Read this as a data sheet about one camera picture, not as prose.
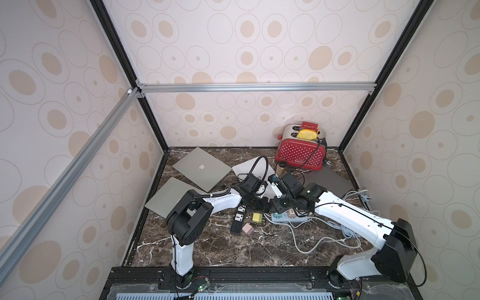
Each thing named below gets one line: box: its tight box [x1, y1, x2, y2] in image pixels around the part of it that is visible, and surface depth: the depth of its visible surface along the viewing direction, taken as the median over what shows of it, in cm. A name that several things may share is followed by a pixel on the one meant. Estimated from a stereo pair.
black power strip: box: [230, 204, 247, 237], surface depth 89 cm
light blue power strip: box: [271, 213, 309, 224], surface depth 89 cm
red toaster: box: [275, 123, 327, 171], surface depth 104 cm
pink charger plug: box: [241, 222, 255, 235], surface depth 87 cm
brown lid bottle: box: [276, 160, 288, 177], surface depth 102 cm
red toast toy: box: [299, 121, 319, 132], surface depth 104 cm
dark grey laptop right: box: [303, 165, 355, 198], surface depth 109 cm
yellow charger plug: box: [252, 212, 264, 224], surface depth 90 cm
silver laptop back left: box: [172, 146, 232, 192], surface depth 113 cm
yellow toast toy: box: [296, 128, 319, 140], surface depth 102 cm
